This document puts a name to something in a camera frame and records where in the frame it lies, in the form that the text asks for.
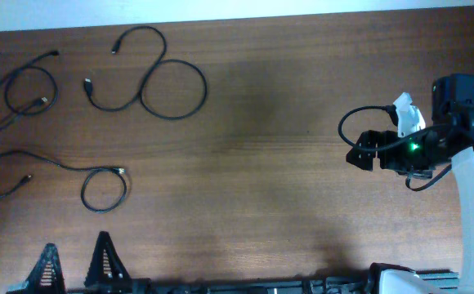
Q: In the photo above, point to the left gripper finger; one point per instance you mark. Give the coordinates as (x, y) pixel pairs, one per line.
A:
(106, 270)
(46, 276)

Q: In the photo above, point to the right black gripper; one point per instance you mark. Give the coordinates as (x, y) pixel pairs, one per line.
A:
(389, 159)

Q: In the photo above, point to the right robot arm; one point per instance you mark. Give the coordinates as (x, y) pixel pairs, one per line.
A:
(450, 147)

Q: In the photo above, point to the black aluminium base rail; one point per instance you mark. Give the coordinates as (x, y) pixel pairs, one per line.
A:
(261, 286)

